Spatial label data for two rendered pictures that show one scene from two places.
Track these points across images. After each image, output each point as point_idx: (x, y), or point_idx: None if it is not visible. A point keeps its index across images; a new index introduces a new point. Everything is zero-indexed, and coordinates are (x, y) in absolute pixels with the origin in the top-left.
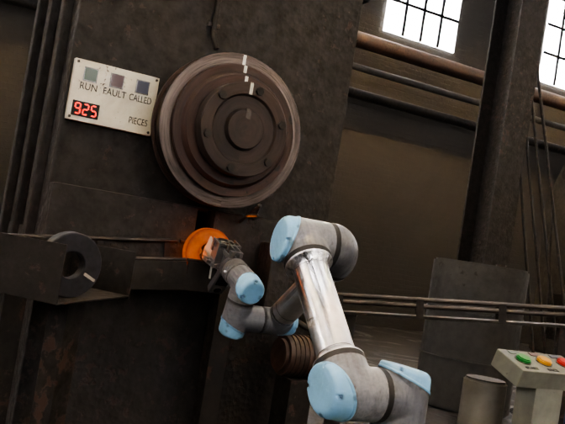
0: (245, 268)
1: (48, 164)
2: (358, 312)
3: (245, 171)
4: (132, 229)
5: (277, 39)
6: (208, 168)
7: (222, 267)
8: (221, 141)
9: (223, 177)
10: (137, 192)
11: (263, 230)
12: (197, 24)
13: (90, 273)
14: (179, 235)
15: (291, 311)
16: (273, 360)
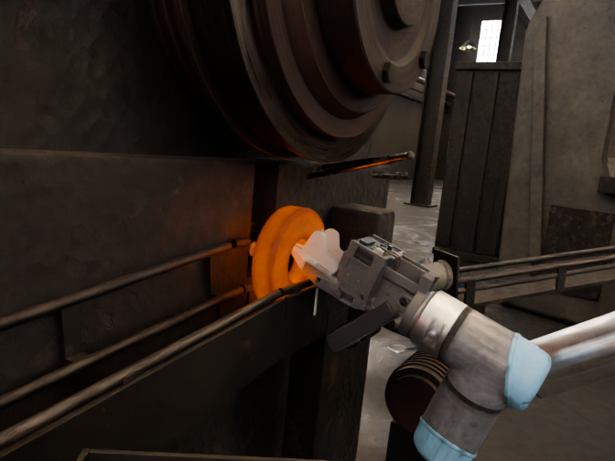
0: (493, 323)
1: None
2: (492, 300)
3: (401, 80)
4: (141, 246)
5: None
6: (330, 76)
7: (412, 319)
8: (372, 4)
9: (350, 95)
10: (123, 141)
11: (332, 186)
12: None
13: None
14: (229, 230)
15: (571, 389)
16: (401, 412)
